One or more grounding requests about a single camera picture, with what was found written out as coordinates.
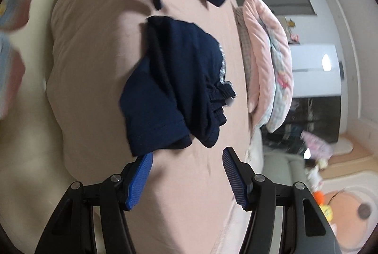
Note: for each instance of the yellow sponge plush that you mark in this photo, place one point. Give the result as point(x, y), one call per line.
point(327, 211)

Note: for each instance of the grey-green padded headboard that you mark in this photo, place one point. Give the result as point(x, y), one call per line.
point(283, 165)

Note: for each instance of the orange carrot plush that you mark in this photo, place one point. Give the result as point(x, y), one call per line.
point(318, 196)

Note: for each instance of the glass-front closet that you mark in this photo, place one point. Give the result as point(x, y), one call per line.
point(313, 118)

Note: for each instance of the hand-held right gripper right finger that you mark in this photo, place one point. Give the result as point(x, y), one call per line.
point(233, 180)

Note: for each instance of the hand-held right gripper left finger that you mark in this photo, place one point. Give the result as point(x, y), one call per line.
point(138, 180)

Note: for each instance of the person's patterned pajamas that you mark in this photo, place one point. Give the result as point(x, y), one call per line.
point(11, 35)

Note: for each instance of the bed with pink sheet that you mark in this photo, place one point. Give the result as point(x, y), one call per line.
point(88, 94)

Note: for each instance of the navy shorts with silver stripes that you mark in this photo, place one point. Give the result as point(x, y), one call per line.
point(177, 85)

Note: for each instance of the pink doll toy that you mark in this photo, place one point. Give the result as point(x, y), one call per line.
point(293, 37)

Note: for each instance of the small yellow toy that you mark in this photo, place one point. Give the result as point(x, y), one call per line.
point(291, 23)

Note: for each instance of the pink hanging cloth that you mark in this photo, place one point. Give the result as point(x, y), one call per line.
point(317, 143)

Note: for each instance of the white wardrobe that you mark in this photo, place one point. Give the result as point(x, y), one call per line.
point(313, 65)

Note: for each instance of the white rabbit plush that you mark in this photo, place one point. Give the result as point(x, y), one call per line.
point(313, 174)

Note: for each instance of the pink folded quilt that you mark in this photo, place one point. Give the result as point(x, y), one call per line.
point(265, 65)

